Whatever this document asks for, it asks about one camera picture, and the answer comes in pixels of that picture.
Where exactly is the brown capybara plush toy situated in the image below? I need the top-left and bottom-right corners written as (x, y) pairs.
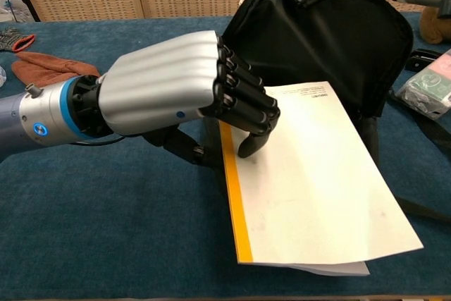
top-left (419, 6), bottom-right (451, 44)

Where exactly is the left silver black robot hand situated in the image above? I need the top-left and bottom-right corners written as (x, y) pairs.
top-left (70, 30), bottom-right (282, 168)

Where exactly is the black backpack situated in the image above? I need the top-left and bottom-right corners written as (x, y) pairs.
top-left (202, 0), bottom-right (451, 224)

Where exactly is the yellow spine notebook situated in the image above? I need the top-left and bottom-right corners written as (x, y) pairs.
top-left (218, 80), bottom-right (424, 276)

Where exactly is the blue table mat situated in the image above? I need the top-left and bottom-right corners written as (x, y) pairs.
top-left (0, 11), bottom-right (451, 298)

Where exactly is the grey knit work glove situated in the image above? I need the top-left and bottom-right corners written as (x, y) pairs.
top-left (0, 25), bottom-right (37, 54)

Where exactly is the wrapped tissue packs bundle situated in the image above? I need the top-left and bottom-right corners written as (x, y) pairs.
top-left (395, 52), bottom-right (451, 121)

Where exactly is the black stapler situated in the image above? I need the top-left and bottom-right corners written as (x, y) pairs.
top-left (404, 48), bottom-right (443, 72)

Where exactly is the rust brown cloth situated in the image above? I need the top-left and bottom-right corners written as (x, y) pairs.
top-left (11, 51), bottom-right (101, 87)

